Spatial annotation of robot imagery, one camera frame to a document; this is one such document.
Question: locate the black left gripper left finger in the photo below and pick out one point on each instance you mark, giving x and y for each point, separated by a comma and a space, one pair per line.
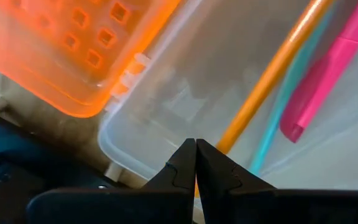
176, 177

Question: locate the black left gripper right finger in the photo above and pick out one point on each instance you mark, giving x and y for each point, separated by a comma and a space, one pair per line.
219, 180

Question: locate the teal pencil orange eraser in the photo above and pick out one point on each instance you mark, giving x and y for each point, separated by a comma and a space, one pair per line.
272, 127

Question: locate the clear plastic pencil box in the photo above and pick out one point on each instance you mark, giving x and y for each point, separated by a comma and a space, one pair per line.
182, 93

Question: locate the yellow pencil pink eraser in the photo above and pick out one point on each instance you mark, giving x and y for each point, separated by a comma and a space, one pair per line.
261, 87

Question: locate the pink highlighter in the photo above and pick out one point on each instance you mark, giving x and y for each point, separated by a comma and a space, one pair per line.
315, 87

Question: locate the orange pencil box lid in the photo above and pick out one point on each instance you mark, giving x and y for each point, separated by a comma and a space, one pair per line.
57, 46

